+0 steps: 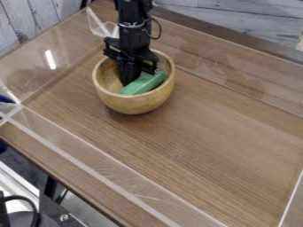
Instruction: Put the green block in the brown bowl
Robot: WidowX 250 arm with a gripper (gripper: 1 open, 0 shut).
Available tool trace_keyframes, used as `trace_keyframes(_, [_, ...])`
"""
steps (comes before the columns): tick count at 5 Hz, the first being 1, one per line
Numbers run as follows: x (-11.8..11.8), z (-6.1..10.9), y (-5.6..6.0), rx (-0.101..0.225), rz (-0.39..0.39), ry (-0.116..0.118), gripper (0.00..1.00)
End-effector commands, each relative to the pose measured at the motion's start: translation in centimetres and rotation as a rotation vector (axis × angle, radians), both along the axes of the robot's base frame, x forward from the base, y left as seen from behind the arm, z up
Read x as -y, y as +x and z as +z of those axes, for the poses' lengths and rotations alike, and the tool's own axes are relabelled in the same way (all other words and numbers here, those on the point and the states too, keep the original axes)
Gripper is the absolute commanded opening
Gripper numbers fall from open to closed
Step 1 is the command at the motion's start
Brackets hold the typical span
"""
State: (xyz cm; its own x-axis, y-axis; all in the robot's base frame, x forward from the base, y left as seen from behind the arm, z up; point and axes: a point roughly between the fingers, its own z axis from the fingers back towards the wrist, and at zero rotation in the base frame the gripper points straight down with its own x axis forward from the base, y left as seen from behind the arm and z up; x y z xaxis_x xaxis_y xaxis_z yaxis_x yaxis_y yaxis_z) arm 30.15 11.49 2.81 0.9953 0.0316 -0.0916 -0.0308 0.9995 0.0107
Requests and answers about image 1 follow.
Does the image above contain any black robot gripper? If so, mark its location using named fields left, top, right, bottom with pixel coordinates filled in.
left=102, top=21, right=158, bottom=86

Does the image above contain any green rectangular block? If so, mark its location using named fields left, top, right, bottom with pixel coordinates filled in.
left=117, top=71, right=165, bottom=95

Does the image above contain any light wooden bowl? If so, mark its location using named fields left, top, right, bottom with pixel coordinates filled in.
left=92, top=49, right=174, bottom=114

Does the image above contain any blue object at left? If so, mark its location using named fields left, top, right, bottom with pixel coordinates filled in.
left=0, top=94, right=14, bottom=103

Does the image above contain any black table leg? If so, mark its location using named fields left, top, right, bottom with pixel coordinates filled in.
left=44, top=176, right=57, bottom=199

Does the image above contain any black chair armrest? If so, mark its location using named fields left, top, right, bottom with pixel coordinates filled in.
left=0, top=194, right=41, bottom=227

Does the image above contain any clear acrylic corner bracket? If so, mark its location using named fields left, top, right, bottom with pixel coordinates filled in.
left=86, top=7, right=120, bottom=38

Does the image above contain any clear acrylic enclosure wall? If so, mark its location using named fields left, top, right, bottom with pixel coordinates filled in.
left=0, top=9, right=303, bottom=227

